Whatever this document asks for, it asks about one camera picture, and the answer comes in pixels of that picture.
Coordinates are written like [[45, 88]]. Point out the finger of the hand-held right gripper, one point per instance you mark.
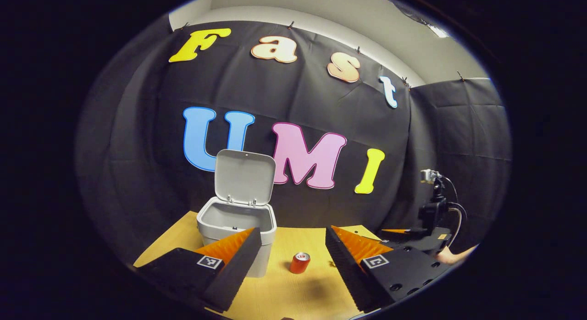
[[422, 242]]

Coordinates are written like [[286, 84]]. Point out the grey desktop garbage bin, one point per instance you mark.
[[238, 178]]

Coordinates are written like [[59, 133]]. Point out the wooden desktop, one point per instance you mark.
[[302, 297]]

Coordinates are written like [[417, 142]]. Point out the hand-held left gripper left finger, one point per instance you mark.
[[236, 274]]

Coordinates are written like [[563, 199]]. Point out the red pop can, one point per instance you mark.
[[300, 264]]

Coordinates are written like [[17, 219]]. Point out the black backdrop cloth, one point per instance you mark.
[[321, 91]]

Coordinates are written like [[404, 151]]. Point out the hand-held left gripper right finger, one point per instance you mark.
[[344, 267]]

